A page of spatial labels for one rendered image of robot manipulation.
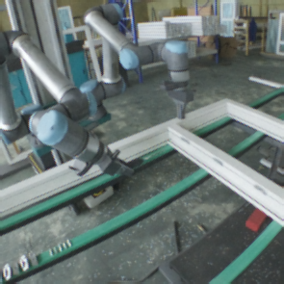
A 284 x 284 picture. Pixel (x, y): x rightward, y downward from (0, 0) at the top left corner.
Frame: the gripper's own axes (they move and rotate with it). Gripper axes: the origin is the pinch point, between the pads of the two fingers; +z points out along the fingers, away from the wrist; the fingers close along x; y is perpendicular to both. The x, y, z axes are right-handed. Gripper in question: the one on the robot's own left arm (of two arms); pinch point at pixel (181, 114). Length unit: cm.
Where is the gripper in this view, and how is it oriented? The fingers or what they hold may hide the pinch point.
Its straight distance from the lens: 103.4
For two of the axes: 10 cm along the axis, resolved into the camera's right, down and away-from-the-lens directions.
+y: 8.5, -3.6, 3.8
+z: 1.2, 8.4, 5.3
